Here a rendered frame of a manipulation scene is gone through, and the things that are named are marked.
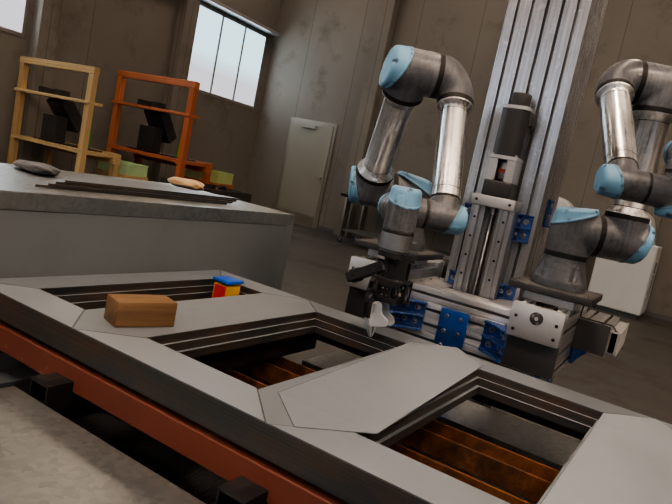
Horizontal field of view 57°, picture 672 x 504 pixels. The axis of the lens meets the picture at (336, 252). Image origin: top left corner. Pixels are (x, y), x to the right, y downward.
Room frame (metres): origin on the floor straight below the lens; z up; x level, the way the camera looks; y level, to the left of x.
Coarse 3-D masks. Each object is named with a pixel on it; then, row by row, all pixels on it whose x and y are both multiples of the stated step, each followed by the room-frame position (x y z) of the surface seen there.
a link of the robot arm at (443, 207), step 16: (448, 64) 1.66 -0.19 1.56; (448, 80) 1.65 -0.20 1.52; (464, 80) 1.66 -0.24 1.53; (448, 96) 1.65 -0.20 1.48; (464, 96) 1.64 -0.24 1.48; (448, 112) 1.64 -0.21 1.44; (464, 112) 1.64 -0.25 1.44; (448, 128) 1.62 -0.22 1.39; (464, 128) 1.63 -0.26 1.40; (448, 144) 1.60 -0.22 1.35; (464, 144) 1.62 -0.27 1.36; (448, 160) 1.58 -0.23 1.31; (432, 176) 1.61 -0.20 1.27; (448, 176) 1.56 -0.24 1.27; (432, 192) 1.57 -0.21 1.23; (448, 192) 1.55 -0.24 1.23; (432, 208) 1.52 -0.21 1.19; (448, 208) 1.53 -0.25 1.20; (464, 208) 1.55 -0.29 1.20; (432, 224) 1.53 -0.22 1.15; (448, 224) 1.53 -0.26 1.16; (464, 224) 1.53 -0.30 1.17
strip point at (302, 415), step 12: (288, 396) 0.95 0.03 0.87; (288, 408) 0.90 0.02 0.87; (300, 408) 0.91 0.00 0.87; (312, 408) 0.92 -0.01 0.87; (300, 420) 0.86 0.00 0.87; (312, 420) 0.87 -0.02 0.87; (324, 420) 0.88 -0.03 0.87; (336, 420) 0.89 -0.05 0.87; (360, 432) 0.86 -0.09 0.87; (372, 432) 0.87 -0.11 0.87
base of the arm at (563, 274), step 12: (552, 252) 1.71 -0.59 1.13; (540, 264) 1.73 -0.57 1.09; (552, 264) 1.70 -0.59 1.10; (564, 264) 1.69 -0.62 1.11; (576, 264) 1.69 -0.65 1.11; (540, 276) 1.71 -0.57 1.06; (552, 276) 1.68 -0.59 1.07; (564, 276) 1.67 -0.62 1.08; (576, 276) 1.69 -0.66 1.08; (564, 288) 1.67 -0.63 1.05; (576, 288) 1.67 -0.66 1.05
